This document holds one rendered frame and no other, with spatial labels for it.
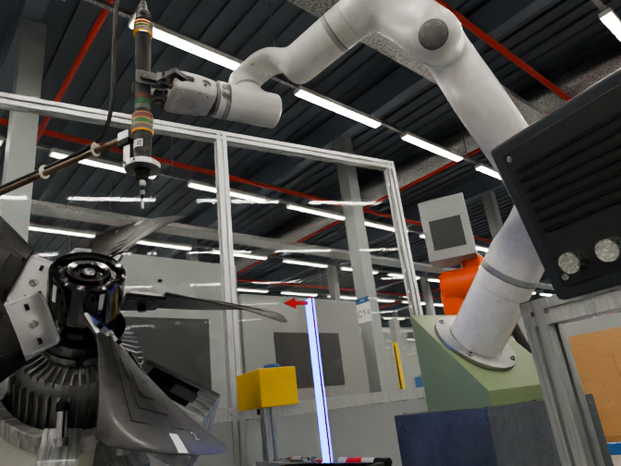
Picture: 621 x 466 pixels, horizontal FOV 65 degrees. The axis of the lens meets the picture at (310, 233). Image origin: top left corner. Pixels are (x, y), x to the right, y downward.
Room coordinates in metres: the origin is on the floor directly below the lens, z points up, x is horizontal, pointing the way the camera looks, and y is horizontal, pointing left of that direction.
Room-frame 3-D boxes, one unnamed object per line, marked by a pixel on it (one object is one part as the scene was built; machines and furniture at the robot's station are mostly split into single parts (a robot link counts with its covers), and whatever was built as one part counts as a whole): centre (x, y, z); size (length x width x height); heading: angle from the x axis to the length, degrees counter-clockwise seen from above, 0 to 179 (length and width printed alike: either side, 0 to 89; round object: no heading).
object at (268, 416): (1.30, 0.16, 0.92); 0.03 x 0.03 x 0.12; 31
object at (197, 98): (0.92, 0.23, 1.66); 0.11 x 0.10 x 0.07; 121
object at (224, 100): (0.95, 0.17, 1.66); 0.09 x 0.03 x 0.08; 31
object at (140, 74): (0.84, 0.29, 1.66); 0.07 x 0.03 x 0.03; 121
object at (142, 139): (0.86, 0.32, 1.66); 0.04 x 0.04 x 0.46
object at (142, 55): (0.86, 0.32, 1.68); 0.03 x 0.03 x 0.21
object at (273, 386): (1.30, 0.16, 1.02); 0.16 x 0.10 x 0.11; 31
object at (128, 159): (0.86, 0.33, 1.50); 0.09 x 0.07 x 0.10; 66
